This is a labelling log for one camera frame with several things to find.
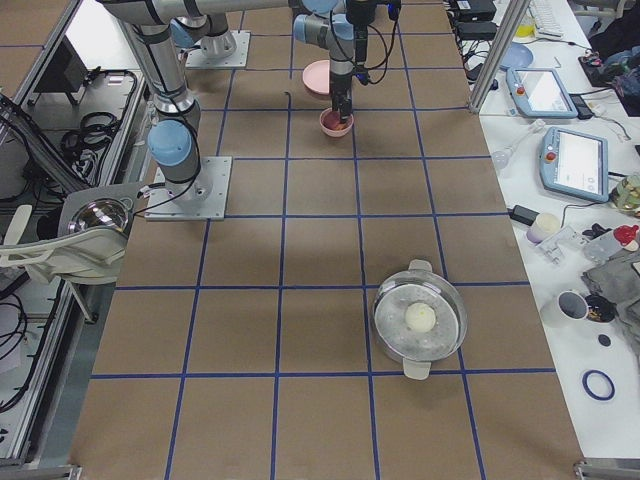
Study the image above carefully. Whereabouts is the yellow container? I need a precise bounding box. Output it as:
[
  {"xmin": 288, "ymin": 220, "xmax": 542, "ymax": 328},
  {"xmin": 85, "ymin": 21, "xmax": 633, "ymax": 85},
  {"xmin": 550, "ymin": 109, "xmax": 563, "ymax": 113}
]
[{"xmin": 515, "ymin": 12, "xmax": 536, "ymax": 39}]

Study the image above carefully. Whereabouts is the white keyboard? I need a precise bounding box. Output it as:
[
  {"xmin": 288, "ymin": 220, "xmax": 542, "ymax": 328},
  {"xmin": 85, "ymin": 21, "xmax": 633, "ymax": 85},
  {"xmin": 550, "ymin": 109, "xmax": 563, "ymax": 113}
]
[{"xmin": 529, "ymin": 0, "xmax": 564, "ymax": 40}]

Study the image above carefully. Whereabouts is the white mug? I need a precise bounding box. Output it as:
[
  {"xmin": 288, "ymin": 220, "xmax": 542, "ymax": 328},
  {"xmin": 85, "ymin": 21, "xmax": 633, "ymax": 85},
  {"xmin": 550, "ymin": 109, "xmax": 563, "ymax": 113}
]
[{"xmin": 540, "ymin": 290, "xmax": 589, "ymax": 328}]

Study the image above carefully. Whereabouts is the far blue teach pendant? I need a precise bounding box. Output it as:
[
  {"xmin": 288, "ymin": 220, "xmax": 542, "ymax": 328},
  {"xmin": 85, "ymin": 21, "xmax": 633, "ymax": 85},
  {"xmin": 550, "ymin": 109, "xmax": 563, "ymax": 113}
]
[{"xmin": 505, "ymin": 68, "xmax": 578, "ymax": 119}]

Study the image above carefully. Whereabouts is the black power adapter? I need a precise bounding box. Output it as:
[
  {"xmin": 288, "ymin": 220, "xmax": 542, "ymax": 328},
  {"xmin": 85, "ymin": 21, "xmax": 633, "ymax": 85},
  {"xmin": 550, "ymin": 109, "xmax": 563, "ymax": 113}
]
[{"xmin": 508, "ymin": 205, "xmax": 539, "ymax": 227}]

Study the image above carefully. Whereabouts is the blue teach pendant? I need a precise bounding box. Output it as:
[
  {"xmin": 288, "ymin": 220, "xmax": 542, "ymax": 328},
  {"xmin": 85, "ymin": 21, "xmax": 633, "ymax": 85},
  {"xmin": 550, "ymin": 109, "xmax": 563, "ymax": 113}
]
[
  {"xmin": 538, "ymin": 127, "xmax": 609, "ymax": 203},
  {"xmin": 505, "ymin": 68, "xmax": 578, "ymax": 119}
]

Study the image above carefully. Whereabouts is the light blue plate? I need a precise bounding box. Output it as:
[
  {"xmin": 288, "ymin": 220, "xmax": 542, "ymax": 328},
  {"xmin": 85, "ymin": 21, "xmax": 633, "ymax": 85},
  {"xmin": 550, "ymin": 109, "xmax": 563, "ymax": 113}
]
[{"xmin": 500, "ymin": 42, "xmax": 534, "ymax": 71}]

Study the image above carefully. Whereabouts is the shiny steel bowl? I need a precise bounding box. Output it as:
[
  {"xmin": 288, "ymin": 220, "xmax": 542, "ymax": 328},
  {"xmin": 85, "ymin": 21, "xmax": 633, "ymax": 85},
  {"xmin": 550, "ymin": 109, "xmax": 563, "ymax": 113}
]
[{"xmin": 67, "ymin": 198, "xmax": 130, "ymax": 234}]

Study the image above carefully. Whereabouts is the red white figurine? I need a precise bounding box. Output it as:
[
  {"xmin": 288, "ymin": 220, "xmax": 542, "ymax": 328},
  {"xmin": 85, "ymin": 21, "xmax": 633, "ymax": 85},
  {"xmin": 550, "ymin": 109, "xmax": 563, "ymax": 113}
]
[{"xmin": 613, "ymin": 225, "xmax": 639, "ymax": 252}]

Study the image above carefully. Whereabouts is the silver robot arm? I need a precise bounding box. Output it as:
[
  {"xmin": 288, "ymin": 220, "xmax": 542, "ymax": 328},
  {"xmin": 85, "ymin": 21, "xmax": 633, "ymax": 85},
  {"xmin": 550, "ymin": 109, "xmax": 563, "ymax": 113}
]
[
  {"xmin": 293, "ymin": 1, "xmax": 382, "ymax": 124},
  {"xmin": 101, "ymin": 1, "xmax": 336, "ymax": 212}
]

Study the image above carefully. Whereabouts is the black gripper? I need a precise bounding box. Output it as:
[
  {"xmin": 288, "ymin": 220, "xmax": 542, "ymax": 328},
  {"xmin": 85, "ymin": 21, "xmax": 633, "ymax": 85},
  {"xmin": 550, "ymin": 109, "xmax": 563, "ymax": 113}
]
[{"xmin": 330, "ymin": 73, "xmax": 352, "ymax": 122}]

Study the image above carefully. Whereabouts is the clear light bulb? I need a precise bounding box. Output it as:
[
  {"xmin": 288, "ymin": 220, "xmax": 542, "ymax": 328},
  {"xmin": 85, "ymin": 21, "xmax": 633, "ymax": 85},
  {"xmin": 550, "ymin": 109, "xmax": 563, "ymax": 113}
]
[{"xmin": 491, "ymin": 119, "xmax": 546, "ymax": 172}]

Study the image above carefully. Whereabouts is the white lavender cup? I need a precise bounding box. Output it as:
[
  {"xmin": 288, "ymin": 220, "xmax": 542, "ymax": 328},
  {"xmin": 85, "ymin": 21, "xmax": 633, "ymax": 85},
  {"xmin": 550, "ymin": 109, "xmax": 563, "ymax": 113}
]
[{"xmin": 526, "ymin": 213, "xmax": 561, "ymax": 244}]

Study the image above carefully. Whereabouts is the grey folded cloth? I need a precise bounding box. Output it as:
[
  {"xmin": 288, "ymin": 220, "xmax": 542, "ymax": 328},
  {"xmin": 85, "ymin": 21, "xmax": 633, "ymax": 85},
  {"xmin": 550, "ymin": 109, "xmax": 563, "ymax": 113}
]
[{"xmin": 582, "ymin": 251, "xmax": 639, "ymax": 357}]

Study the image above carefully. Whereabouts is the steel steamer pot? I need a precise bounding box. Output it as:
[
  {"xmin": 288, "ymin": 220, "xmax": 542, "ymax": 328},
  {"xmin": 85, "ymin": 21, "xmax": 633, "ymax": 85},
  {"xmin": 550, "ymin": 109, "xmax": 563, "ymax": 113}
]
[{"xmin": 371, "ymin": 259, "xmax": 468, "ymax": 380}]

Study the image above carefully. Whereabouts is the aluminium frame post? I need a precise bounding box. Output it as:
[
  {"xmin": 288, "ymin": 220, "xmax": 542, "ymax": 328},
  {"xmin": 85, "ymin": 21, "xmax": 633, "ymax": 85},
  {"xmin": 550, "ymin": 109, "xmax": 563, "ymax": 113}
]
[{"xmin": 468, "ymin": 0, "xmax": 530, "ymax": 114}]

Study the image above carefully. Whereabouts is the black round lid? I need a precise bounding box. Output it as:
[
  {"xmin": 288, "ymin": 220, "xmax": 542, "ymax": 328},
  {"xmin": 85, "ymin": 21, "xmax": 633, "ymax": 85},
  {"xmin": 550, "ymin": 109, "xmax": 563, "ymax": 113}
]
[{"xmin": 598, "ymin": 334, "xmax": 611, "ymax": 347}]

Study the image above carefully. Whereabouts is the white plastic rack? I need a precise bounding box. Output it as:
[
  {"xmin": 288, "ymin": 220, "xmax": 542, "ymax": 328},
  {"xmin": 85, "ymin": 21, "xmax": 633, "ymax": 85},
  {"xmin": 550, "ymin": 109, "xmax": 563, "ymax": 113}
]
[{"xmin": 1, "ymin": 205, "xmax": 127, "ymax": 285}]

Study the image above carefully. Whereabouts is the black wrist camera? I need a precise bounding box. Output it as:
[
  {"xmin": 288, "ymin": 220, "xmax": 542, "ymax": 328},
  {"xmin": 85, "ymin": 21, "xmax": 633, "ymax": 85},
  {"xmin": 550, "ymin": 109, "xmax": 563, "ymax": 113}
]
[{"xmin": 354, "ymin": 25, "xmax": 368, "ymax": 76}]

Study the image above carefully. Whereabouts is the pink bowl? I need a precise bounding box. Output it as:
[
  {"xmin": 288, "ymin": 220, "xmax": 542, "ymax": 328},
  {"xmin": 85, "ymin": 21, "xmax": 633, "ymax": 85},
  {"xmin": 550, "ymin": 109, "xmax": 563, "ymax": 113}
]
[{"xmin": 319, "ymin": 108, "xmax": 354, "ymax": 138}]

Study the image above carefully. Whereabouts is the near blue teach pendant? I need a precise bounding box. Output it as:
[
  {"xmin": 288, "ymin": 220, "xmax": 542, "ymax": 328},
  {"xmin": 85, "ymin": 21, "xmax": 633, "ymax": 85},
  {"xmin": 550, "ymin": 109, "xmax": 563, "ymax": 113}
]
[{"xmin": 538, "ymin": 127, "xmax": 609, "ymax": 203}]

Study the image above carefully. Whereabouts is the white steamed bun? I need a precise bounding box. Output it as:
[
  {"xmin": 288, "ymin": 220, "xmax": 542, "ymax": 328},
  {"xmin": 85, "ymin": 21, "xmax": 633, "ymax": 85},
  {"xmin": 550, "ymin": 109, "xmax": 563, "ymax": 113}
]
[{"xmin": 404, "ymin": 302, "xmax": 436, "ymax": 333}]

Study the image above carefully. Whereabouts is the pink plate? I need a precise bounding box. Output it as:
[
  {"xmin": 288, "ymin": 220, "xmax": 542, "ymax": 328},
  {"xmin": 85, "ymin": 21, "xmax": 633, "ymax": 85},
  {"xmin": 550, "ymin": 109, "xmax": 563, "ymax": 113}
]
[{"xmin": 302, "ymin": 60, "xmax": 330, "ymax": 96}]

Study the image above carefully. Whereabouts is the blue rubber ring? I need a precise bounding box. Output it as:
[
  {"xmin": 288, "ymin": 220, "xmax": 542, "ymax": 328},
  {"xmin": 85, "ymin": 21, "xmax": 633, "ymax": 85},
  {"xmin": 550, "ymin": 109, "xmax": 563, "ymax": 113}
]
[{"xmin": 582, "ymin": 369, "xmax": 616, "ymax": 402}]

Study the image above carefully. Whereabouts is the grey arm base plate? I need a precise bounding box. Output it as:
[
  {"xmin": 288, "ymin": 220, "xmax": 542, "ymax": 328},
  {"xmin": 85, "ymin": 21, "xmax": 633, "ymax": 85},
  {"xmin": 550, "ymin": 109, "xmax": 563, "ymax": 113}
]
[
  {"xmin": 186, "ymin": 30, "xmax": 251, "ymax": 70},
  {"xmin": 142, "ymin": 156, "xmax": 232, "ymax": 221}
]

